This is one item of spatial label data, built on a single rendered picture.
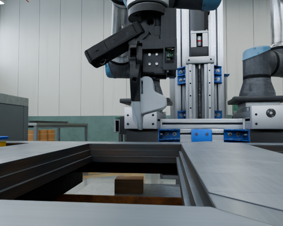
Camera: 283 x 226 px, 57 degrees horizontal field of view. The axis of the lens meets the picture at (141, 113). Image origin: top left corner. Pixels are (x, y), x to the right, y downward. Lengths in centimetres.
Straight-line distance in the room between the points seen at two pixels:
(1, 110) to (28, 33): 1213
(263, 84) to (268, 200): 103
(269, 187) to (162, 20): 32
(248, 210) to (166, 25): 35
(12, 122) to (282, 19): 129
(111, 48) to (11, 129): 88
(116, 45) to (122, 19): 59
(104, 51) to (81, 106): 1097
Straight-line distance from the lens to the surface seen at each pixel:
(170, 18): 48
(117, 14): 105
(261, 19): 1155
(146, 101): 44
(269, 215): 19
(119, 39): 47
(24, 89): 1284
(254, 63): 125
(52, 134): 882
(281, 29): 139
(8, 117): 126
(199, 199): 27
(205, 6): 65
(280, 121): 110
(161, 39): 45
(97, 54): 47
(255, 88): 122
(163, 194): 95
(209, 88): 130
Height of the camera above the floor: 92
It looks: 3 degrees up
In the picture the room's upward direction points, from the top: straight up
